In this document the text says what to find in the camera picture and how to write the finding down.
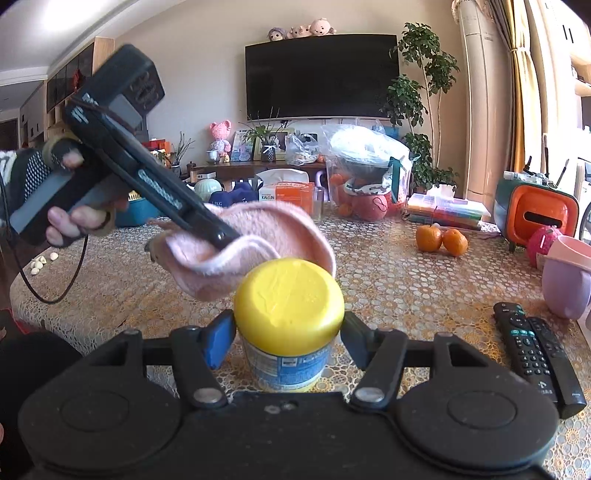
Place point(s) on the pink plush doll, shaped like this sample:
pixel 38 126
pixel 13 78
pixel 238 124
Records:
pixel 220 136

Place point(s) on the black remote control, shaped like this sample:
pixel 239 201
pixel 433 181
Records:
pixel 521 344
pixel 561 374

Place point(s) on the large clear plastic bag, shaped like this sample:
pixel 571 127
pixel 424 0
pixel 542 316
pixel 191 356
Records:
pixel 364 152

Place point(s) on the stack of colourful books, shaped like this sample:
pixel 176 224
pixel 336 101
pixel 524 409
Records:
pixel 448 212

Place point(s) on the red ball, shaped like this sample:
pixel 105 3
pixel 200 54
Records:
pixel 371 207

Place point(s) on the wooden television cabinet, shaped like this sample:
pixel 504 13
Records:
pixel 240 170

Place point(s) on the orange cardboard box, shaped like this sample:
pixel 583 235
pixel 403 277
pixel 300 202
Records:
pixel 291 196

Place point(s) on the picture frame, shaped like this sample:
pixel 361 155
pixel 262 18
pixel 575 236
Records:
pixel 241 146

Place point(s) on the dark blue cap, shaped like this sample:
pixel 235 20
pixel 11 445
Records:
pixel 235 194

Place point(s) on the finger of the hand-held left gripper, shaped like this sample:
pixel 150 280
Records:
pixel 214 230

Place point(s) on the small pink plush toy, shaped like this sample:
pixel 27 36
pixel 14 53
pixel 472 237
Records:
pixel 298 32

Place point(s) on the pink round container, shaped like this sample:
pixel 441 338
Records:
pixel 540 244

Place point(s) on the clear drinking glass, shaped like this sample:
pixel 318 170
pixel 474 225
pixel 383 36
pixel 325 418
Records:
pixel 320 203

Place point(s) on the blue plastic basket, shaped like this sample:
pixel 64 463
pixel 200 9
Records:
pixel 138 212

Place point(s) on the orange mandarin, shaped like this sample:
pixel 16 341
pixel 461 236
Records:
pixel 429 238
pixel 455 242

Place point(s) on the grey plush toy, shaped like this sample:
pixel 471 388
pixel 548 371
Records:
pixel 277 35

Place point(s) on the pink fluffy cloth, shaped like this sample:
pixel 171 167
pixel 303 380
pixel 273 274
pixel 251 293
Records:
pixel 277 226

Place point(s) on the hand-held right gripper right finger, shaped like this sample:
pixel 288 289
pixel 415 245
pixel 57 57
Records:
pixel 358 337

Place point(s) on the yellow-lid plastic jar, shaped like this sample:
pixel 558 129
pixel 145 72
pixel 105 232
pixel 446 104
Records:
pixel 288 300

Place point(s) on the white standing air conditioner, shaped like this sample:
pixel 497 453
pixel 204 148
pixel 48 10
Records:
pixel 487 92

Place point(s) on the group of garlic cloves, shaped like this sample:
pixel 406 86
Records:
pixel 41 264

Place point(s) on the large pink plush toy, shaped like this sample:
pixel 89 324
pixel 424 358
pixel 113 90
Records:
pixel 321 27

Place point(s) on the small white plastic bag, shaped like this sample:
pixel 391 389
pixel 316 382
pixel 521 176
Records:
pixel 301 150

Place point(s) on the person's left hand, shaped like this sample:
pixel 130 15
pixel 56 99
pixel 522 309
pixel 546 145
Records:
pixel 69 160

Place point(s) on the orange and green tissue box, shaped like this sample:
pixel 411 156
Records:
pixel 542 210

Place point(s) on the tall green potted tree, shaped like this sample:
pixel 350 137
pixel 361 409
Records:
pixel 427 69

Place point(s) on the wooden wall cabinet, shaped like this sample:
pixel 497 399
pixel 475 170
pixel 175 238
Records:
pixel 60 92

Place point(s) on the small potted plant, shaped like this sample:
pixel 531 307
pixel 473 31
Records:
pixel 268 138

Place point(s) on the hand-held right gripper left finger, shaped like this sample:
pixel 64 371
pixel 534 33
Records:
pixel 219 344

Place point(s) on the black flat television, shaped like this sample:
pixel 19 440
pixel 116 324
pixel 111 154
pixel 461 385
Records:
pixel 323 78

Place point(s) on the purple cup with pink rim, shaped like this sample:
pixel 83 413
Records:
pixel 565 286

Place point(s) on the white tissue pack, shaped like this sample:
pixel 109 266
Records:
pixel 281 176

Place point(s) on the vase with twigs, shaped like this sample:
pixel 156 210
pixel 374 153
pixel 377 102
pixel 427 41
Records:
pixel 181 152

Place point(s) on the yellow curtain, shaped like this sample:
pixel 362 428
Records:
pixel 526 92

